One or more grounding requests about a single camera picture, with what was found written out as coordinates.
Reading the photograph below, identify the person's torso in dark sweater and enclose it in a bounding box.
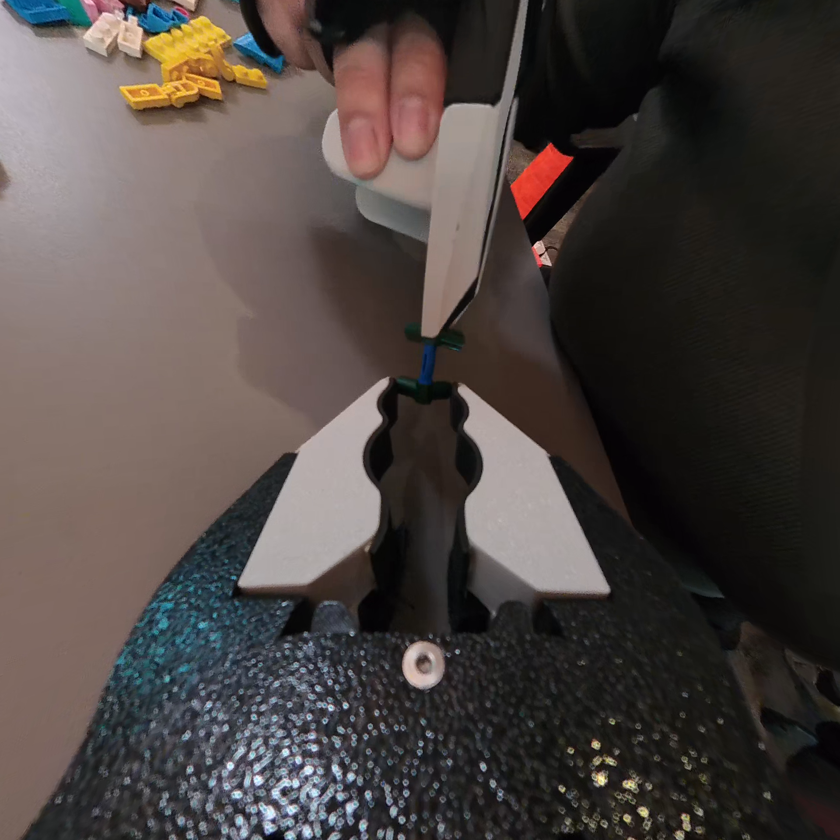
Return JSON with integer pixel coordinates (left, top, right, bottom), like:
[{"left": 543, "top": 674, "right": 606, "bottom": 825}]
[{"left": 548, "top": 0, "right": 840, "bottom": 664}]

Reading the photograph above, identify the pile of colourful bricks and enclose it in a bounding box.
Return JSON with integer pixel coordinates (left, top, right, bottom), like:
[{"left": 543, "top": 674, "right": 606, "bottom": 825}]
[{"left": 0, "top": 0, "right": 287, "bottom": 111}]

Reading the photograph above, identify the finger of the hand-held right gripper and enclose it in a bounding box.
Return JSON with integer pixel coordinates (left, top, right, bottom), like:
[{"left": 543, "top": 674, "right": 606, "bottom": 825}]
[{"left": 420, "top": 98, "right": 521, "bottom": 339}]

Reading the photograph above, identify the red plastic object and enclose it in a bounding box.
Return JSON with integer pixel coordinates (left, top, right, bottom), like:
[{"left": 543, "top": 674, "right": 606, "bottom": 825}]
[{"left": 511, "top": 143, "right": 576, "bottom": 219}]

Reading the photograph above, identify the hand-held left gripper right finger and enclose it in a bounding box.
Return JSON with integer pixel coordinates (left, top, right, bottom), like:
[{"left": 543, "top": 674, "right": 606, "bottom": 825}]
[{"left": 451, "top": 382, "right": 614, "bottom": 627}]

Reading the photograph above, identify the grey desk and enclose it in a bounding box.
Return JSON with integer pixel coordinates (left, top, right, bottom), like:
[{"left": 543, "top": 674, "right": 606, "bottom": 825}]
[{"left": 0, "top": 0, "right": 634, "bottom": 840}]

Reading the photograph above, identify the dark green connector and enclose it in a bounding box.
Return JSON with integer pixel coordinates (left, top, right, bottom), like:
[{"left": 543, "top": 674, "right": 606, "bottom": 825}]
[
  {"left": 402, "top": 322, "right": 466, "bottom": 350},
  {"left": 394, "top": 376, "right": 455, "bottom": 404}
]

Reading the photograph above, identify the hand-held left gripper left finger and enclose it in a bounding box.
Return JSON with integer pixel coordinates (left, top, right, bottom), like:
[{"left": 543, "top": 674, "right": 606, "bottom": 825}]
[{"left": 238, "top": 377, "right": 403, "bottom": 631}]

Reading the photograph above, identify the person's right hand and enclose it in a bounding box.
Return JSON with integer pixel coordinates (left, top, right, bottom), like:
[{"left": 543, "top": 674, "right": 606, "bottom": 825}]
[{"left": 239, "top": 0, "right": 448, "bottom": 181}]

